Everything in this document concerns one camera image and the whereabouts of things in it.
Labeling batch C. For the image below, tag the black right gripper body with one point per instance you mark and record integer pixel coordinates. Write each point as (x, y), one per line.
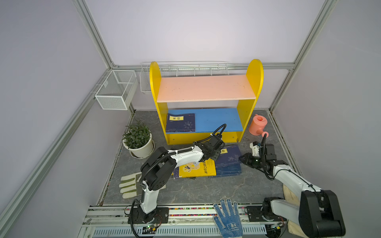
(258, 160)

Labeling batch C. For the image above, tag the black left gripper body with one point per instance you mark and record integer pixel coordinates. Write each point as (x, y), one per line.
(215, 154)

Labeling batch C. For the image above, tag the dark blue book yellow label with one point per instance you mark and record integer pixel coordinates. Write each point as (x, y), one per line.
(180, 123)

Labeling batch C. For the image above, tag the dark blue book stack bottom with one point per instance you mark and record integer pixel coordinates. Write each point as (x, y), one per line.
(228, 171)

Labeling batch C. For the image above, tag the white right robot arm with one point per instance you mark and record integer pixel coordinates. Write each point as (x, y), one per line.
(318, 213)

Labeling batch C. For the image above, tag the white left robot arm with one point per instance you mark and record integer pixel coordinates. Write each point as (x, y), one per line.
(156, 171)

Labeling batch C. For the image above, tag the yellow cartoon cover book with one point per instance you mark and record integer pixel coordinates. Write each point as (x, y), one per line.
(197, 169)

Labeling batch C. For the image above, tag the blue lower shelf board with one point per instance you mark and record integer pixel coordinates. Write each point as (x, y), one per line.
(208, 120)

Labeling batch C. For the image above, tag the purple book under yellow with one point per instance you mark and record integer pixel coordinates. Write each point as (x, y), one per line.
(176, 174)

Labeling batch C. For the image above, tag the cream leather glove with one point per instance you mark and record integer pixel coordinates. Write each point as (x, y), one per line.
(289, 196)

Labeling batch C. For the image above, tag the blue dotted knit glove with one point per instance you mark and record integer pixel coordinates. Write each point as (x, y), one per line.
(227, 219)

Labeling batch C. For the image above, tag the pink upper shelf board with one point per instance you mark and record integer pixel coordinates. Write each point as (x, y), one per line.
(208, 88)

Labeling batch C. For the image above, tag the white plastic plant pot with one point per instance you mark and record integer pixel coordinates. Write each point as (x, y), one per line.
(142, 150)

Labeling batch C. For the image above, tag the green potted plant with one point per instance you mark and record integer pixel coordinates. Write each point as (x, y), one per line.
(137, 136)

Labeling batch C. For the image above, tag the beige grey work glove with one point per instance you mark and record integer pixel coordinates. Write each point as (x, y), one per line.
(131, 186)

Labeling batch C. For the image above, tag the white mesh basket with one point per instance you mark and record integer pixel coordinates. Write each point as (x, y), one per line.
(117, 90)

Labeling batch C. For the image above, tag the yellow bookshelf frame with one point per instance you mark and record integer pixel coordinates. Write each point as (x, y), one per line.
(244, 107)

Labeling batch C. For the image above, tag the white wire basket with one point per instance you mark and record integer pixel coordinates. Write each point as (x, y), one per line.
(182, 69)

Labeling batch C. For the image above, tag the aluminium frame post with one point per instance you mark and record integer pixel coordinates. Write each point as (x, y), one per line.
(89, 23)

